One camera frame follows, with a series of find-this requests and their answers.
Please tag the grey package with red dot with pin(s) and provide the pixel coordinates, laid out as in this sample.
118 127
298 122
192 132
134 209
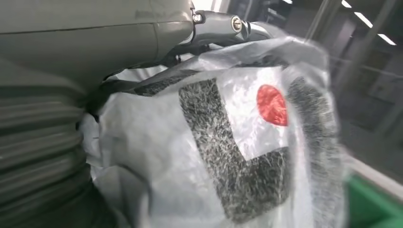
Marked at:
157 141

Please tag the silver conveyor frame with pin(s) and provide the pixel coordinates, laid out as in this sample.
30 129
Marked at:
374 176

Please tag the green conveyor belt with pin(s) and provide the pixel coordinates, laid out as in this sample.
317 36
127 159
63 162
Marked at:
374 210

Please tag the ceiling light strip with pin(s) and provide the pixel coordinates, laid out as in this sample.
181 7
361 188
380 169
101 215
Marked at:
346 3
363 19
386 39

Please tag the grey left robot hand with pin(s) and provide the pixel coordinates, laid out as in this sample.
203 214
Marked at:
94 31

